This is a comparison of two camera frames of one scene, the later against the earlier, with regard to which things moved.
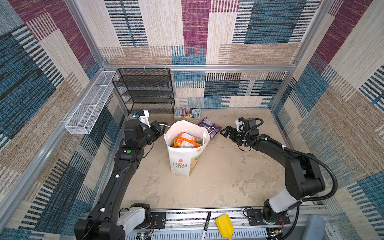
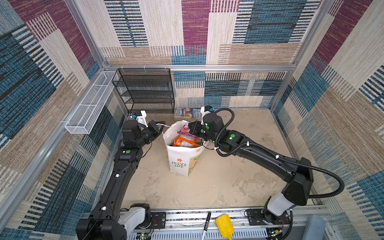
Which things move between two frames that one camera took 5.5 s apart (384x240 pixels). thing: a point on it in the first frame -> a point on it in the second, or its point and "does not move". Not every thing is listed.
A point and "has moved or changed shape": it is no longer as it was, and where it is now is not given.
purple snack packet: (213, 128) has moved or changed shape
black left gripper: (156, 131) does not move
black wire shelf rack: (146, 90) does not move
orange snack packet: (183, 140) does not move
